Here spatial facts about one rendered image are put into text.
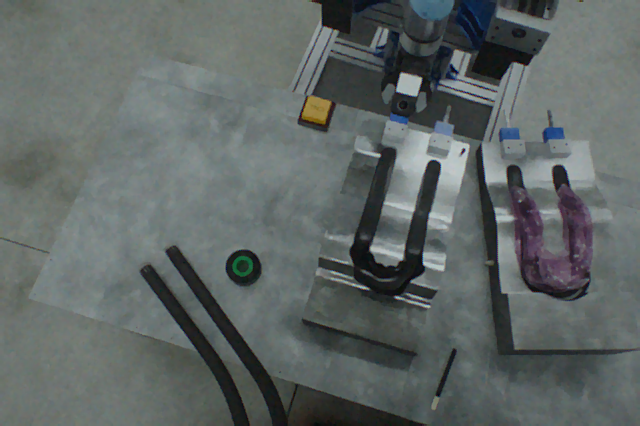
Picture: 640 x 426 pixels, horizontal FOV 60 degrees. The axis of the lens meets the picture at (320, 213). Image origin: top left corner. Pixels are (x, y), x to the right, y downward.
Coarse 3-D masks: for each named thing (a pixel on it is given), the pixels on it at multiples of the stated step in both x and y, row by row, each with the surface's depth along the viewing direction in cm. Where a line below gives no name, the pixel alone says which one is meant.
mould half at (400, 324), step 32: (384, 128) 132; (352, 160) 130; (416, 160) 129; (448, 160) 129; (352, 192) 127; (416, 192) 127; (448, 192) 127; (352, 224) 121; (384, 224) 122; (448, 224) 124; (320, 256) 118; (384, 256) 117; (320, 288) 122; (352, 288) 122; (416, 288) 117; (320, 320) 120; (352, 320) 120; (384, 320) 120; (416, 320) 120; (416, 352) 117
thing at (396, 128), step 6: (390, 120) 131; (396, 120) 131; (402, 120) 131; (390, 126) 129; (396, 126) 129; (402, 126) 129; (384, 132) 129; (390, 132) 129; (396, 132) 129; (402, 132) 129; (384, 138) 131; (390, 138) 130; (396, 138) 129; (402, 138) 128
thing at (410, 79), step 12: (408, 60) 104; (408, 72) 104; (420, 72) 104; (396, 84) 105; (408, 84) 105; (420, 84) 104; (396, 96) 105; (408, 96) 105; (396, 108) 105; (408, 108) 105
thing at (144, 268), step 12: (144, 264) 127; (144, 276) 126; (156, 276) 126; (156, 288) 124; (168, 288) 125; (168, 300) 123; (168, 312) 122; (180, 312) 121; (180, 324) 120; (192, 324) 120; (192, 336) 118; (204, 336) 119; (204, 348) 117
